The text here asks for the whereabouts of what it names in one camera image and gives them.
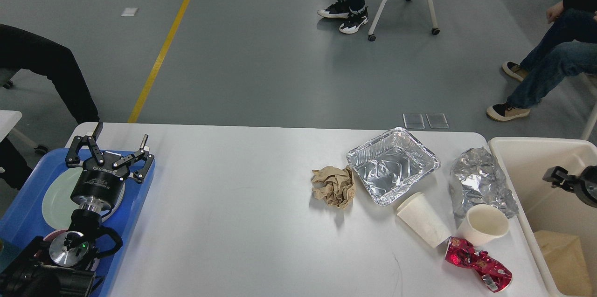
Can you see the green plate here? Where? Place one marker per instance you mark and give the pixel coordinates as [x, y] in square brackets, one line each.
[57, 206]

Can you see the seated person in black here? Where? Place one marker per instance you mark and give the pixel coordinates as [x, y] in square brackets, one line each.
[21, 49]

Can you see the blue plastic tray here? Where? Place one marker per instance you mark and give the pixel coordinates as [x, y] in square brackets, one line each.
[23, 220]

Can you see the person in blue jeans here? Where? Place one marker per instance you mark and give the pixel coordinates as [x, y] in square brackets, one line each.
[568, 48]

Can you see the upright white paper cup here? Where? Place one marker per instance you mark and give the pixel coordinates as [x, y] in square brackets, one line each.
[482, 224]

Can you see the red foil wrapper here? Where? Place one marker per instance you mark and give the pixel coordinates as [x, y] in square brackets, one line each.
[494, 275]

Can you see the crumpled brown paper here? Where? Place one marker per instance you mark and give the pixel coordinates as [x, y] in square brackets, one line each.
[337, 186]

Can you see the aluminium foil tray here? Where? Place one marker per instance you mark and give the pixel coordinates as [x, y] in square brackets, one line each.
[391, 163]

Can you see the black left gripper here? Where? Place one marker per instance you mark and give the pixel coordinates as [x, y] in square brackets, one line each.
[99, 185]

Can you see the pink plate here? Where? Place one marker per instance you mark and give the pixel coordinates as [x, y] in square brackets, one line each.
[107, 214]

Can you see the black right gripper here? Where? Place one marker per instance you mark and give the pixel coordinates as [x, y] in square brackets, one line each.
[584, 185]

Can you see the pink mug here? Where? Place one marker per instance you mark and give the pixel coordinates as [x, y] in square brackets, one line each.
[53, 235]

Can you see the beige plastic bin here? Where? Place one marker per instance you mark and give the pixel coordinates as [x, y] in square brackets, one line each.
[525, 161]

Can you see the floor socket plate left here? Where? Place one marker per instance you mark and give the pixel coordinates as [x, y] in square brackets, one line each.
[414, 121]

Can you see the floor socket plate right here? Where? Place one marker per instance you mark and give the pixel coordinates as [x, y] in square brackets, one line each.
[437, 120]

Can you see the brown paper bag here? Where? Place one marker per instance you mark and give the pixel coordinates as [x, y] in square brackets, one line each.
[565, 260]

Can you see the white paper on floor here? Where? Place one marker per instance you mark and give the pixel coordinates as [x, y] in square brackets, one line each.
[129, 11]

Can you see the floor socket plate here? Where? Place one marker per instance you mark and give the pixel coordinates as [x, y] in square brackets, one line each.
[414, 121]
[437, 120]

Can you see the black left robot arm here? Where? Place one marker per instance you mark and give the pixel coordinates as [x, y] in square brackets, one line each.
[65, 234]

